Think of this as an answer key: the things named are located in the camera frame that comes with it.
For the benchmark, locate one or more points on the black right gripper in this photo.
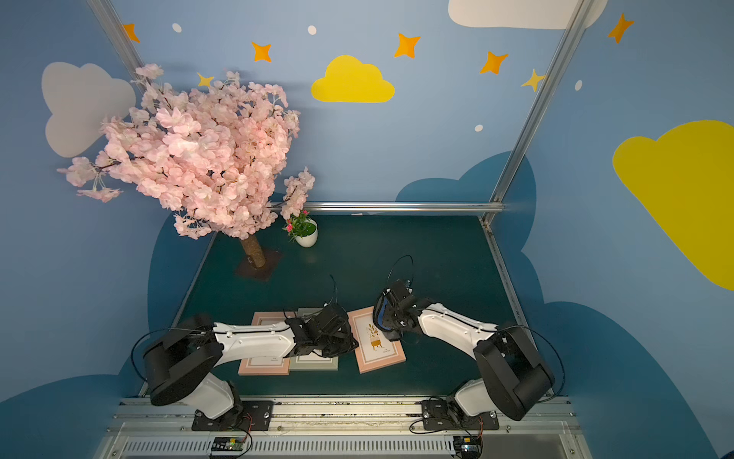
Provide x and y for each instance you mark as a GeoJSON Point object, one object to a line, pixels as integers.
{"type": "Point", "coordinates": [392, 316]}

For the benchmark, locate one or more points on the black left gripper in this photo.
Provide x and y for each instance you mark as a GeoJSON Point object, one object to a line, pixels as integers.
{"type": "Point", "coordinates": [334, 332]}

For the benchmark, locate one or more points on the blue black-edged cloth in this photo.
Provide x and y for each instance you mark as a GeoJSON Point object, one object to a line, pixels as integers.
{"type": "Point", "coordinates": [383, 316]}

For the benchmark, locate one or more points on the grey-green picture frame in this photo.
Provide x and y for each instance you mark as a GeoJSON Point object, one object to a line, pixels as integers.
{"type": "Point", "coordinates": [313, 362]}

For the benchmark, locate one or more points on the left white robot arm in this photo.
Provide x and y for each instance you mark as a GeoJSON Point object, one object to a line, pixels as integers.
{"type": "Point", "coordinates": [178, 366]}

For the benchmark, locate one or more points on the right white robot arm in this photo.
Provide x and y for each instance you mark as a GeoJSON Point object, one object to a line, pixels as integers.
{"type": "Point", "coordinates": [514, 377]}

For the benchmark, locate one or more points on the white pot with plant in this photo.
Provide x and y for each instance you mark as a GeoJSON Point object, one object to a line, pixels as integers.
{"type": "Point", "coordinates": [302, 229]}

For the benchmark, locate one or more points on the pink blossom artificial tree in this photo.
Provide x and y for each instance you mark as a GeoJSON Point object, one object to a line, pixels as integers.
{"type": "Point", "coordinates": [211, 156]}

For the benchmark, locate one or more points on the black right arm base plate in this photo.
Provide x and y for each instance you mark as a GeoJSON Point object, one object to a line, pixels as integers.
{"type": "Point", "coordinates": [453, 414]}

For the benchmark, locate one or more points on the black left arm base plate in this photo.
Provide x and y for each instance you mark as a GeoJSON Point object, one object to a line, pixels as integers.
{"type": "Point", "coordinates": [246, 415]}

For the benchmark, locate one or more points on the aluminium mounting rail front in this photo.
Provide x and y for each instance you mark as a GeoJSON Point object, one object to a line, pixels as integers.
{"type": "Point", "coordinates": [342, 427]}

